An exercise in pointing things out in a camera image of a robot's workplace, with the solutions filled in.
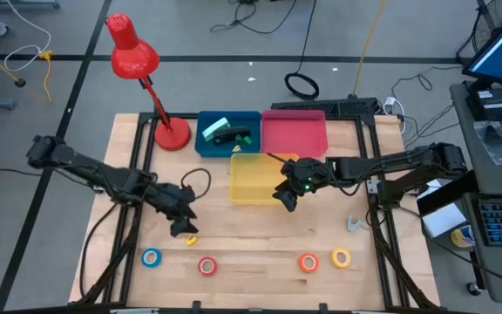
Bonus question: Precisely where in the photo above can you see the yellow cable with plug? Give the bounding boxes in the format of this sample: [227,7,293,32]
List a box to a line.
[38,49,55,102]

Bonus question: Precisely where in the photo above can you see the white charger with cable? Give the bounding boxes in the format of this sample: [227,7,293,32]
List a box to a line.
[383,96,408,135]

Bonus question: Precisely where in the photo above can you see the black box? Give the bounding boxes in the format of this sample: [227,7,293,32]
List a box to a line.
[336,96,382,118]

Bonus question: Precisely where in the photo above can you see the mint green stapler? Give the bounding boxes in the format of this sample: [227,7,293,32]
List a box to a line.
[200,116,232,142]

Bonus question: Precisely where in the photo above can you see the grey side desk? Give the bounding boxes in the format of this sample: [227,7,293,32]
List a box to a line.
[449,80,502,305]

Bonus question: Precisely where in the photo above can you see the black flat panel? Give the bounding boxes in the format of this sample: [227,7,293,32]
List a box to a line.
[415,181,481,218]

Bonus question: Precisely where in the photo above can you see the yellow translucent plastic bin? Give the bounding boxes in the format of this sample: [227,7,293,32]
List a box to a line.
[228,153,302,207]

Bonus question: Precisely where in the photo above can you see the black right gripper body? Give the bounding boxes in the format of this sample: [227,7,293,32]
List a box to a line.
[282,156,336,198]

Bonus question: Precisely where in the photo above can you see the black aluminium table frame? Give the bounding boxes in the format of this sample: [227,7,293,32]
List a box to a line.
[70,111,442,314]

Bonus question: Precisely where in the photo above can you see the red desk lamp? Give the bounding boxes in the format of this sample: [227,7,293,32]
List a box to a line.
[105,12,193,153]

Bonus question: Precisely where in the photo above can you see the black cable bundle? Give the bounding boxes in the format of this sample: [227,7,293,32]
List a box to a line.
[365,208,438,310]
[78,202,143,306]

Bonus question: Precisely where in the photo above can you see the blue plastic bin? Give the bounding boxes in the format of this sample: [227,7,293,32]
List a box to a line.
[194,110,263,159]

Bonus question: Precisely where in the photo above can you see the black floor cables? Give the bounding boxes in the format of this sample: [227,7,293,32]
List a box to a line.
[390,65,464,150]

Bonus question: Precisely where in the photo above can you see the white box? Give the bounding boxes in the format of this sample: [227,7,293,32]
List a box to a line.
[421,201,469,239]

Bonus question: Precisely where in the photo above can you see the black tangled floor cable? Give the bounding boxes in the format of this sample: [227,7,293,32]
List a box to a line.
[209,0,298,36]

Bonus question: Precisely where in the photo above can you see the pink plastic bin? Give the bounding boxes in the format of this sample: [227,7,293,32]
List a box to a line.
[261,109,329,159]

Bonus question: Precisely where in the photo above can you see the grey rolling platform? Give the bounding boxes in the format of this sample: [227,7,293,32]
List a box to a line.
[0,0,61,12]

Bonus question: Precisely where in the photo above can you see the black coiled cable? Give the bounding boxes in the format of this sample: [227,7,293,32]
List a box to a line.
[283,0,321,101]

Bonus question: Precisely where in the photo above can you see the yellow pole with black foot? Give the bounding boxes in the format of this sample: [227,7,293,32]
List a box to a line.
[0,40,28,89]

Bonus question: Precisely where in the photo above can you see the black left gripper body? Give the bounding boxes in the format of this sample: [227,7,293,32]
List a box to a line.
[144,181,199,222]

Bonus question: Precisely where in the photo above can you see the black stapler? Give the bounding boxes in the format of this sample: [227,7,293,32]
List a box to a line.
[212,126,253,147]

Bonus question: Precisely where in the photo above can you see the black mini computer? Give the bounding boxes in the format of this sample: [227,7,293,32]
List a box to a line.
[465,87,502,122]

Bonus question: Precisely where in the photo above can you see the black floor fan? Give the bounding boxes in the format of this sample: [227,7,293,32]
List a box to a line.
[454,0,502,66]

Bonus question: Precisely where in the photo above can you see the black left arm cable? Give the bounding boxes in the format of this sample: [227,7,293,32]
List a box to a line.
[180,167,213,201]

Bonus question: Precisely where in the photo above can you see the red tape roll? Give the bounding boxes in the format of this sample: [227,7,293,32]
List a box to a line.
[197,256,219,277]

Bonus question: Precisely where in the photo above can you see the black power strip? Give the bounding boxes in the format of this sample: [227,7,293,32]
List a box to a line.
[270,99,340,113]

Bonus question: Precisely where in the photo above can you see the yellow hanging cable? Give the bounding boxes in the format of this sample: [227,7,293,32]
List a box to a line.
[352,0,387,99]

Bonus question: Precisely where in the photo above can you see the orange tape roll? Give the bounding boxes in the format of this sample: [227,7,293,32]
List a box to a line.
[298,252,320,274]

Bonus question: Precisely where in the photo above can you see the clear plastic bag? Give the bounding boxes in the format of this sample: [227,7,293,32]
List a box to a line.
[471,120,502,167]

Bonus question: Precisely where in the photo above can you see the white floor cable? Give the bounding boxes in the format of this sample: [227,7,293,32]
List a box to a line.
[3,0,53,73]

